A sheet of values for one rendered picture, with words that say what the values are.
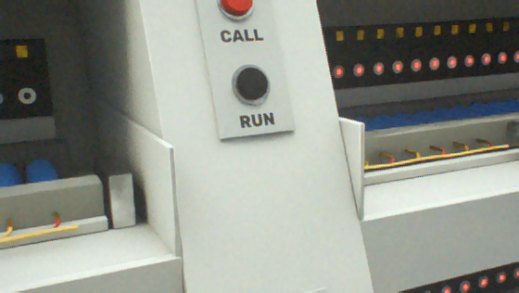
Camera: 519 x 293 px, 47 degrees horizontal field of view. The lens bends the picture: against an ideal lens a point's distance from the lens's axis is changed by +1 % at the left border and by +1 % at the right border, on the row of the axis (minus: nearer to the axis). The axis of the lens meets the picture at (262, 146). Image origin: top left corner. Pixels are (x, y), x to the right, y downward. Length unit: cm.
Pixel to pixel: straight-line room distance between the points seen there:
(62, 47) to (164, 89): 22
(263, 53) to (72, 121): 22
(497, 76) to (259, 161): 38
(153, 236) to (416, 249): 14
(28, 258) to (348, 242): 15
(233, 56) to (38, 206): 12
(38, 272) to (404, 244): 18
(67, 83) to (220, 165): 23
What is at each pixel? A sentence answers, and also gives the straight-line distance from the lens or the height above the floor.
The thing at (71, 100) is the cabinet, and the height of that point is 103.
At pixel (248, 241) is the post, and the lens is 28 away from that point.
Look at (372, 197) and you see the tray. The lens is 34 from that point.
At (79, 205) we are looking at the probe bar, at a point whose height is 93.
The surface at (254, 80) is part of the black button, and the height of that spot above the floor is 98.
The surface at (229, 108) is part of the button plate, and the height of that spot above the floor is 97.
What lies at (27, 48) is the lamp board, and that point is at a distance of 44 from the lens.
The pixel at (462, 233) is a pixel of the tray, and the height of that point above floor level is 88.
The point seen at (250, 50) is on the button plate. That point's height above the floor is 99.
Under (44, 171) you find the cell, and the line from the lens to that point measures 36.
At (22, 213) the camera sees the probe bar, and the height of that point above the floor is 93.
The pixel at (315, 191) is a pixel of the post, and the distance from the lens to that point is 30.
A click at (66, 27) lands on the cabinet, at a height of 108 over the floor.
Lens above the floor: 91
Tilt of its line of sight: 7 degrees up
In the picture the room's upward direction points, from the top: 10 degrees counter-clockwise
